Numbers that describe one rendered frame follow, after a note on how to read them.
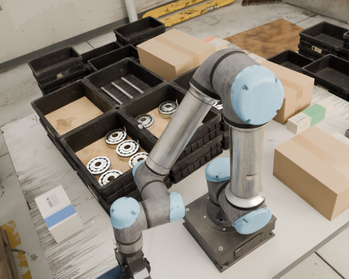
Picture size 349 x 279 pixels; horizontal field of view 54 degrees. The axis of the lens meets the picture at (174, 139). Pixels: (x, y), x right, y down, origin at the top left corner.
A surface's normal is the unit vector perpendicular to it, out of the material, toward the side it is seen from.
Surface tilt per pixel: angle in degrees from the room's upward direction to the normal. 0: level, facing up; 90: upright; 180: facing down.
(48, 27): 90
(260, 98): 80
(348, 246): 0
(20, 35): 90
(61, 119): 0
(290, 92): 0
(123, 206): 8
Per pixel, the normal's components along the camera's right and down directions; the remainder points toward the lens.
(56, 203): -0.14, -0.74
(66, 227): 0.55, 0.50
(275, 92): 0.29, 0.47
